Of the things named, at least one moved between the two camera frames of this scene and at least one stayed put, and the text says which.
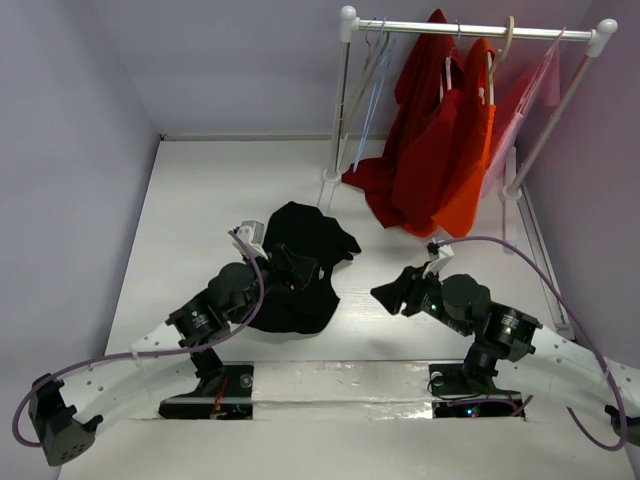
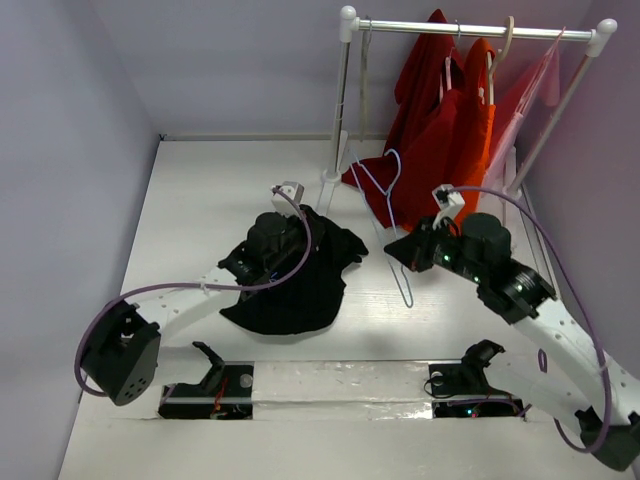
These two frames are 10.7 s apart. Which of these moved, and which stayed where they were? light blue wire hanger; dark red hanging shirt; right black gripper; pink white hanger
Moved: light blue wire hanger; right black gripper
Stayed: pink white hanger; dark red hanging shirt
